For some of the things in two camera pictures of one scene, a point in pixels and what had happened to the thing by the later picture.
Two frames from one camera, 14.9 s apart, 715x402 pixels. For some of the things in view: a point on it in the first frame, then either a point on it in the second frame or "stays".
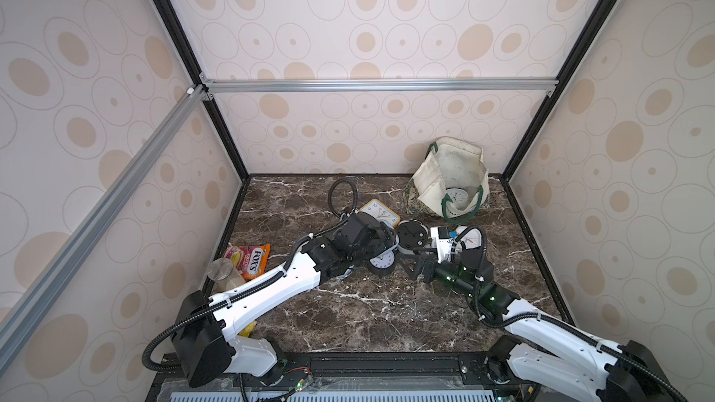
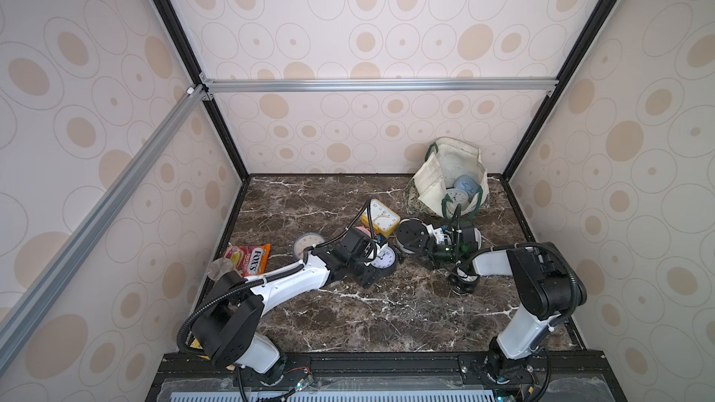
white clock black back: (411, 234) stays
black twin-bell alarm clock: (384, 263) stays
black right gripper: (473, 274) to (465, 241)
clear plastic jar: (223, 274) stays
